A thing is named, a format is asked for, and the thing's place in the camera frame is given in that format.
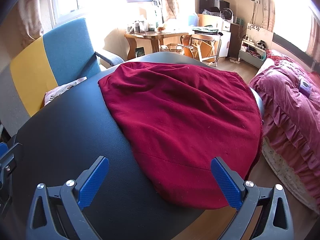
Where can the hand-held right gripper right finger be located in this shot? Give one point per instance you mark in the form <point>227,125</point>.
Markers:
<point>226,185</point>

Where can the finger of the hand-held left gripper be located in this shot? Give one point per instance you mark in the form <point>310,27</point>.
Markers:
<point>5,203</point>
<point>15,152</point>

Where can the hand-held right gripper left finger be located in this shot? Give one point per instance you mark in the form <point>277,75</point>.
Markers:
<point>92,182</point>

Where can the dark red garment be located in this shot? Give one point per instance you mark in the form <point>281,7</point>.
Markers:
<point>175,117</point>

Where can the floral mattress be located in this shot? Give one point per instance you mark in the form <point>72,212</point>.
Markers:
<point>287,172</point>

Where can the printed magazine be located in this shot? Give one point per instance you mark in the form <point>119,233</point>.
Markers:
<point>60,90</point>

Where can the pink ruffled quilt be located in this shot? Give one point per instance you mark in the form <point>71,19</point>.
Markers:
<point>287,100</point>

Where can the blue yellow grey striped armchair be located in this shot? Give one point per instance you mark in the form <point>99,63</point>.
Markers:
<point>67,50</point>

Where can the grey bedside shelf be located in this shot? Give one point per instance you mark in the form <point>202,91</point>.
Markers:
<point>251,57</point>

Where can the folding wooden chair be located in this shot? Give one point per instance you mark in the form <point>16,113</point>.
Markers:
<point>202,45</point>

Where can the white small cabinet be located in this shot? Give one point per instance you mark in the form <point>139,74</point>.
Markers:
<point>224,40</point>

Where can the dark brown cabinet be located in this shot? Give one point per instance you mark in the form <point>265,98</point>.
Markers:
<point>235,40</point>

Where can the floral headboard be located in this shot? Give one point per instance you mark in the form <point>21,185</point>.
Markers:
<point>260,33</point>

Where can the wooden side table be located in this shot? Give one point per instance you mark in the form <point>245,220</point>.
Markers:
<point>150,36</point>

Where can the pale blue container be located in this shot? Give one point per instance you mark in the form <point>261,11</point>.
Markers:
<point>193,20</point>

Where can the small desk fan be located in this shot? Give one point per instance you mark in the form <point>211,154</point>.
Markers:
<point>227,14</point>

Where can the white plastic bag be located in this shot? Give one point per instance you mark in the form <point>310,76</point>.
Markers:
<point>155,15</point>

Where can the black flat screen monitor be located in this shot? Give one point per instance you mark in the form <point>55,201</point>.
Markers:
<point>207,2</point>

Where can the bright bedside window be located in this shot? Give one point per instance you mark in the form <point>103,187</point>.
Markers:
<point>292,10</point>

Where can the wall power strip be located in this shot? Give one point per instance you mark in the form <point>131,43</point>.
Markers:
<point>255,1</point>

